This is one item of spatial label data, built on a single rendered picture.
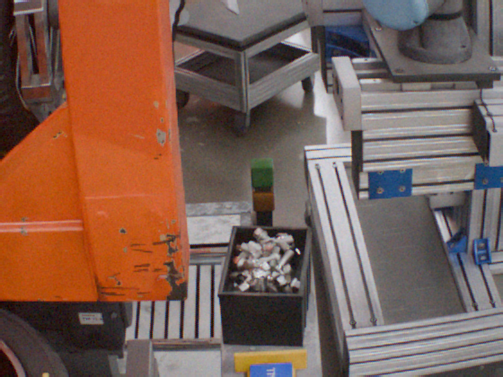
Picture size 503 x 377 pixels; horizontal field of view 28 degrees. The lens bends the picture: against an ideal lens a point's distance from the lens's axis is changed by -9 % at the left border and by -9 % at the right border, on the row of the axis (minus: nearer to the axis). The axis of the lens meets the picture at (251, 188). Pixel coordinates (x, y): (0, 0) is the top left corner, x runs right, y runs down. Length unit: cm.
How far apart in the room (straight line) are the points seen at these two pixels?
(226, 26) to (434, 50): 146
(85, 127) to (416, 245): 106
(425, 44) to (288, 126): 152
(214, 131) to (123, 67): 179
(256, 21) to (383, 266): 115
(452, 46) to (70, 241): 77
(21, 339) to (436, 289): 99
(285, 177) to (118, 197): 146
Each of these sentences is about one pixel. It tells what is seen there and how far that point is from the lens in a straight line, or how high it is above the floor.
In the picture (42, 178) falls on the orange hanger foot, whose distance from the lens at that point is 171.
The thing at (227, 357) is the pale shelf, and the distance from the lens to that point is 179.
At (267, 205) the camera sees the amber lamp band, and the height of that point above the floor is 59.
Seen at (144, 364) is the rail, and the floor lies 39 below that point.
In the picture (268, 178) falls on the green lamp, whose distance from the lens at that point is 188.
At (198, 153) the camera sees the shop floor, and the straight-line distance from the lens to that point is 324.
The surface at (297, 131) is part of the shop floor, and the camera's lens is 333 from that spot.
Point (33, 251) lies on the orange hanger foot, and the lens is 178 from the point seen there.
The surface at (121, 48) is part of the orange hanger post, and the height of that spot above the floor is 100.
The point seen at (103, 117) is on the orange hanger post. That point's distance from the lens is 162.
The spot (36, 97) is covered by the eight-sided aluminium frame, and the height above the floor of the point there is 74.
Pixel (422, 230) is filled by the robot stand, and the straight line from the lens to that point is 251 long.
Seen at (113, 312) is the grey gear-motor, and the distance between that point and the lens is 209.
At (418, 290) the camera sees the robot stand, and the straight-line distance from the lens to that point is 232.
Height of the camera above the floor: 163
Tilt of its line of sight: 32 degrees down
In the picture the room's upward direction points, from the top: 3 degrees counter-clockwise
